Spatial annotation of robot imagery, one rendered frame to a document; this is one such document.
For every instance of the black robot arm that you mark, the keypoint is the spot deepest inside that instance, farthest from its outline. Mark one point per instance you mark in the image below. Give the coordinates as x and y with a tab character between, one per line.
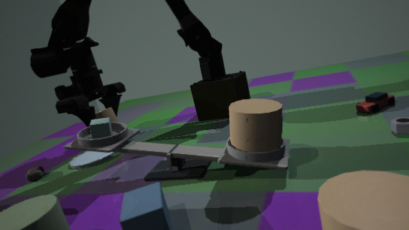
70	25

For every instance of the grey balance beam with round pans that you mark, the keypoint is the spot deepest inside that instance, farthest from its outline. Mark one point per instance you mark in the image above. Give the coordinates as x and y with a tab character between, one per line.
183	162

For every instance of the grey hex nut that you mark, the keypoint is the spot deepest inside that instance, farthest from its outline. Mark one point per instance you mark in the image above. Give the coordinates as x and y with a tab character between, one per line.
400	125

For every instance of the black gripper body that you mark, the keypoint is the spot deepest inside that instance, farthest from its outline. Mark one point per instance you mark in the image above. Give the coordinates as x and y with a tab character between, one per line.
89	83

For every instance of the tan cylinder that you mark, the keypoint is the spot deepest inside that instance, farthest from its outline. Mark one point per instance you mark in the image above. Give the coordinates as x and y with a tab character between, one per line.
365	200
107	113
255	124

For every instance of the pale green block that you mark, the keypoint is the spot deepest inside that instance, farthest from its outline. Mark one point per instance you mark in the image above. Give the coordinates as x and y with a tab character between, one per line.
100	128

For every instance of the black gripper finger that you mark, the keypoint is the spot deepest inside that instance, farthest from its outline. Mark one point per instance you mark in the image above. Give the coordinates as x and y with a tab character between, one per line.
111	102
85	115

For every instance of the red toy car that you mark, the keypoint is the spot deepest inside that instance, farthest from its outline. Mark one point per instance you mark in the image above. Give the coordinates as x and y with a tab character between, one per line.
375	101

